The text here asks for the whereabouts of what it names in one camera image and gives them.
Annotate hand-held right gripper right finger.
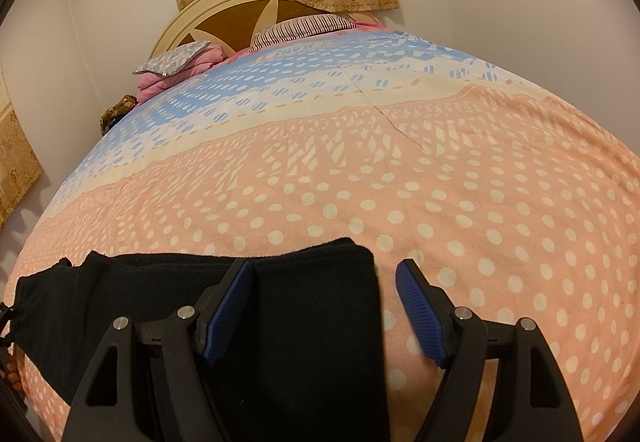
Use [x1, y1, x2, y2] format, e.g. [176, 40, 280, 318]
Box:
[395, 258, 585, 442]

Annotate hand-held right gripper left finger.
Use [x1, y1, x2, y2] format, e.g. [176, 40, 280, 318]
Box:
[61, 258, 256, 442]

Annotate black pants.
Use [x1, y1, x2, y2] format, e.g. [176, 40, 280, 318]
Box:
[11, 237, 392, 442]

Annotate polka dot bed blanket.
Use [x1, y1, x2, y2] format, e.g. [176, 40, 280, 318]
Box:
[5, 24, 640, 442]

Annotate brown patterned bag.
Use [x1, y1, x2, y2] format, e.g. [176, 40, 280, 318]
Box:
[99, 94, 138, 137]

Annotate pink folded blanket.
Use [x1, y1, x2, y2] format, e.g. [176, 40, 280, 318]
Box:
[136, 46, 226, 104]

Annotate beige floral side curtain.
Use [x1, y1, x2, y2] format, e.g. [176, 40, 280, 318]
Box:
[0, 77, 45, 230]

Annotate grey patterned pillow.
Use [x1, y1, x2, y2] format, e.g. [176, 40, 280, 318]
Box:
[132, 41, 211, 75]

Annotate cream wooden headboard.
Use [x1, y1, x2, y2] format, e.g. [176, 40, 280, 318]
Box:
[149, 0, 371, 68]

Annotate striped pillow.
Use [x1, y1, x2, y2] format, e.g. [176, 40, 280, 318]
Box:
[250, 14, 355, 50]

